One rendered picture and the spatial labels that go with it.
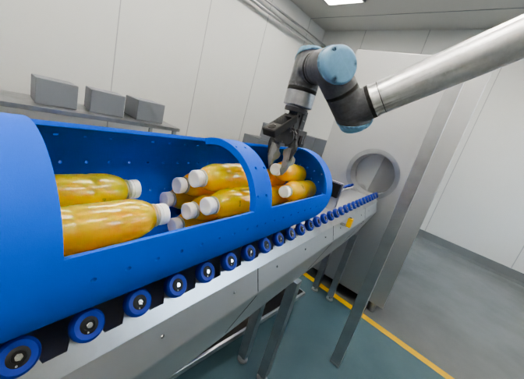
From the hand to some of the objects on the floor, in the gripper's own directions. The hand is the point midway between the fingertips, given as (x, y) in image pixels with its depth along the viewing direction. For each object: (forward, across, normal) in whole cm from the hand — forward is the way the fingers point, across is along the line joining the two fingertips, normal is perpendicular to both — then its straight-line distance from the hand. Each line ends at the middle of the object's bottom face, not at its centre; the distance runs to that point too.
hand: (275, 168), depth 82 cm
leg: (+115, -7, -134) cm, 177 cm away
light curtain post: (+116, -33, -80) cm, 144 cm away
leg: (+115, +7, -134) cm, 177 cm away
